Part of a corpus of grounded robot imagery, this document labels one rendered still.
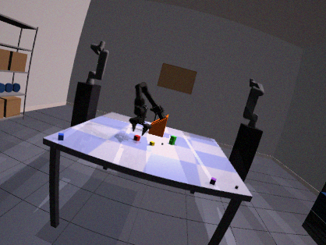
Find small blue block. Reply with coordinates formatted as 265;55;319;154
58;133;64;140

